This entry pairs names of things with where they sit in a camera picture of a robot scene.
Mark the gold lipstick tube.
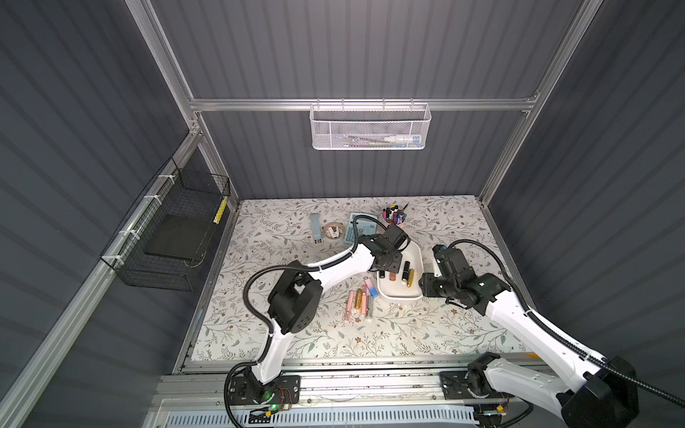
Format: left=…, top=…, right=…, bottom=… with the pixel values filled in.
left=406, top=269, right=415, bottom=288

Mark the pink lip gloss tube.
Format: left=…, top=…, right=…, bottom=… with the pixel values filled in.
left=344, top=291, right=356, bottom=322

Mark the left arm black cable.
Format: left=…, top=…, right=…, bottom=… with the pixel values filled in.
left=223, top=213, right=386, bottom=428

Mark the teal calculator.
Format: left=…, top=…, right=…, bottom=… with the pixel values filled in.
left=344, top=212, right=379, bottom=246

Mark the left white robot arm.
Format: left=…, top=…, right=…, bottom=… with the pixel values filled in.
left=243, top=224, right=410, bottom=385

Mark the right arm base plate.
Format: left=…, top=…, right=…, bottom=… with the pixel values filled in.
left=439, top=370, right=509, bottom=399

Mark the white storage box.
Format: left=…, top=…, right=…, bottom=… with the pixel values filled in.
left=376, top=242, right=425, bottom=303

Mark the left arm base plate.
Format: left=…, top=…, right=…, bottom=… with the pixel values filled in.
left=225, top=374, right=301, bottom=406

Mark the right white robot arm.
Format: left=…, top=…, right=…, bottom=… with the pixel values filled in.
left=419, top=244, right=640, bottom=427

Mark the blue pink lipstick tube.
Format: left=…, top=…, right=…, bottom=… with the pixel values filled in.
left=365, top=278, right=378, bottom=298

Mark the white wire wall basket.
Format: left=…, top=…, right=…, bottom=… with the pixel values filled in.
left=309, top=103, right=432, bottom=151

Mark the small round dish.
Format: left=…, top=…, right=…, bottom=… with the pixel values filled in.
left=322, top=222, right=345, bottom=240

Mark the black wire side basket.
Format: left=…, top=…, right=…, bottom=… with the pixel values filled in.
left=101, top=160, right=231, bottom=292

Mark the pink pen cup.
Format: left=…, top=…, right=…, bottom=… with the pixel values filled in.
left=382, top=204, right=408, bottom=226

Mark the silver lip gloss tube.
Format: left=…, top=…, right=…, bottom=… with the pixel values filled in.
left=366, top=295, right=374, bottom=320

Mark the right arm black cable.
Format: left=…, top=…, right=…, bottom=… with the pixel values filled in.
left=446, top=239, right=685, bottom=410

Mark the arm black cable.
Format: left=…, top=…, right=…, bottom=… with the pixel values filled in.
left=223, top=213, right=386, bottom=428
left=446, top=239, right=685, bottom=410

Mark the black lipstick tube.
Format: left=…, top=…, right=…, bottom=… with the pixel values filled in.
left=401, top=261, right=410, bottom=283

